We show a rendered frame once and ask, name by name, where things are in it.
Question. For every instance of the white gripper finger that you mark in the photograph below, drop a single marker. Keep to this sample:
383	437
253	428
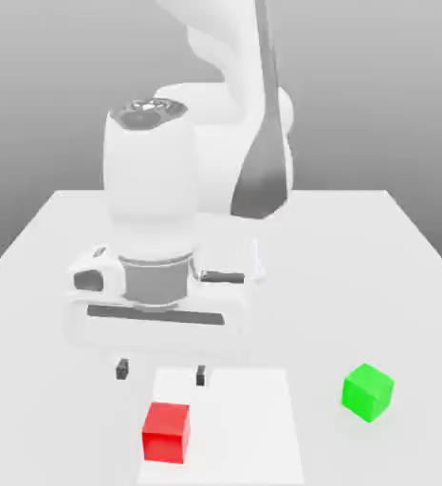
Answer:
201	376
122	370

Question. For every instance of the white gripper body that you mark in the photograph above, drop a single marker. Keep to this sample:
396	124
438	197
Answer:
149	338

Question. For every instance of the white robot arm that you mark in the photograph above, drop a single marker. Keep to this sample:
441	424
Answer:
149	182

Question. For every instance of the small red cube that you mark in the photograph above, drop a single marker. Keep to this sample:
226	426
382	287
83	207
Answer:
166	436

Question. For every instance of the small green cube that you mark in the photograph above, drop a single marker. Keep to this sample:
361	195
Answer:
367	393

